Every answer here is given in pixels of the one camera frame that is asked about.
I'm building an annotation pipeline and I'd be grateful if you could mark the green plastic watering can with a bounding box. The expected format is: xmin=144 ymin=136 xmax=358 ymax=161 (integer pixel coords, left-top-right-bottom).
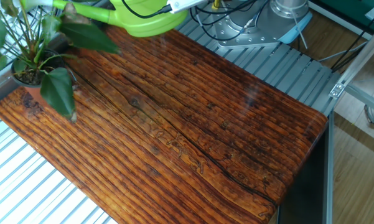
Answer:
xmin=20 ymin=0 xmax=189 ymax=39

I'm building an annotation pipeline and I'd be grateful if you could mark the green leafy plant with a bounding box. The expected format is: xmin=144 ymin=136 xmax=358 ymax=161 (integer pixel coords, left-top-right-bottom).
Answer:
xmin=0 ymin=0 xmax=121 ymax=123

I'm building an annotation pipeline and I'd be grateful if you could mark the terracotta plant pot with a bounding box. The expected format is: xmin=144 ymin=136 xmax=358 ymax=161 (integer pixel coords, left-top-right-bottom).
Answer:
xmin=11 ymin=48 xmax=76 ymax=105

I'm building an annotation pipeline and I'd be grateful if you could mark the wood grain board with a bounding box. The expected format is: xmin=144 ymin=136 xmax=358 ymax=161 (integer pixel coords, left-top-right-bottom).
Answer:
xmin=0 ymin=24 xmax=329 ymax=224

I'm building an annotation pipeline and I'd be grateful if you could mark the silver robot mounting plate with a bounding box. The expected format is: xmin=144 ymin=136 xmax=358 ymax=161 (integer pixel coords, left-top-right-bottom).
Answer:
xmin=214 ymin=15 xmax=281 ymax=48

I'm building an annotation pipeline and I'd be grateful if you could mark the green board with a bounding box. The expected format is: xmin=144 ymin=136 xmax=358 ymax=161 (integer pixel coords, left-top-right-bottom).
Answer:
xmin=317 ymin=0 xmax=374 ymax=32

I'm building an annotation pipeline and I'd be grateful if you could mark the black cable with plug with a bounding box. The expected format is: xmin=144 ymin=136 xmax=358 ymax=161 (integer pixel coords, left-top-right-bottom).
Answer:
xmin=121 ymin=0 xmax=174 ymax=20

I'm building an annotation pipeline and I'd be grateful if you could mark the black cable with grey sleeve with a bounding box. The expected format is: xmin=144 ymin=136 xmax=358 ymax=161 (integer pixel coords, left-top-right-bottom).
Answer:
xmin=189 ymin=0 xmax=268 ymax=43

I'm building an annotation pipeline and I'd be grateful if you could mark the thin white cable tie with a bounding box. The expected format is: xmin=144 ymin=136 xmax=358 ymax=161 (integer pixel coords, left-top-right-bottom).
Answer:
xmin=291 ymin=9 xmax=309 ymax=50

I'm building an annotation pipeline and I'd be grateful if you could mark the black floor cable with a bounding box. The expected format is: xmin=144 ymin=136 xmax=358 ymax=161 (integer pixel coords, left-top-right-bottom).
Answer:
xmin=331 ymin=6 xmax=374 ymax=73

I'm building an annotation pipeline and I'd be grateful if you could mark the aluminium profile frame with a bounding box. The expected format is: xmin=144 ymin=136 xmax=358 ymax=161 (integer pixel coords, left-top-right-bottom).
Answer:
xmin=325 ymin=18 xmax=374 ymax=224

